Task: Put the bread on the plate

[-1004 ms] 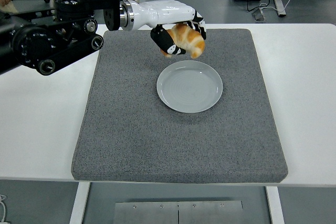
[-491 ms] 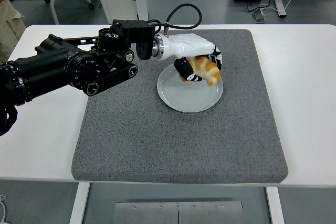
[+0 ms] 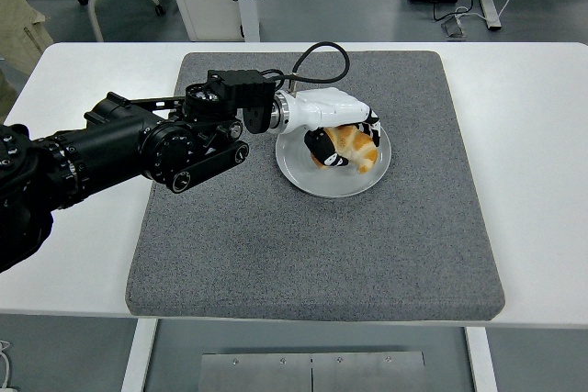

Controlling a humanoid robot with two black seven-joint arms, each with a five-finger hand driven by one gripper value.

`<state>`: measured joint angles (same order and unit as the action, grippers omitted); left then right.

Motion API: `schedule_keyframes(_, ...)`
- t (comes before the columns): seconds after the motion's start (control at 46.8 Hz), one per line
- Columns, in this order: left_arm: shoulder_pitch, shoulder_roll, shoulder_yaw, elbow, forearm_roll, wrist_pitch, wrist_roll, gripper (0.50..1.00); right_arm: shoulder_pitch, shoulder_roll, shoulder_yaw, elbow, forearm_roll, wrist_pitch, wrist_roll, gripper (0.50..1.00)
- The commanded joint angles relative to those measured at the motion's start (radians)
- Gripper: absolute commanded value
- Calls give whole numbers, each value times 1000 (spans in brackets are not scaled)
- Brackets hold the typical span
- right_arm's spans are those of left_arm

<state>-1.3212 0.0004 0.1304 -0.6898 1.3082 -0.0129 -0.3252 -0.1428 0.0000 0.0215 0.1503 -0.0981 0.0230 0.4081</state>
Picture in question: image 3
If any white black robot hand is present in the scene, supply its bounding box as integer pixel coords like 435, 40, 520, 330
287, 87, 382, 169

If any golden croissant bread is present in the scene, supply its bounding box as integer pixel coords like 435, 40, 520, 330
313, 124, 379, 175

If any pale grey round plate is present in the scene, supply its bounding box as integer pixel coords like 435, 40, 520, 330
275, 117, 393, 199

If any grey metal plate with screws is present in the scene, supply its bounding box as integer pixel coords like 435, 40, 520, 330
197, 351, 427, 392

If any grey floor socket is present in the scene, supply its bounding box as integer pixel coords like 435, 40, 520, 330
441, 15, 468, 39

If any grey speckled mat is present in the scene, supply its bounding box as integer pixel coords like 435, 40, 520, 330
125, 50, 507, 322

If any white table leg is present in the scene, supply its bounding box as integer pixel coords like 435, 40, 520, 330
119, 318, 159, 392
464, 327, 500, 392

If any person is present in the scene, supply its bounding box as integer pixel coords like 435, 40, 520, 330
0, 0, 55, 126

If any white cable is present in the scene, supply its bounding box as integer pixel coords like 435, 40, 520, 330
0, 340, 16, 389

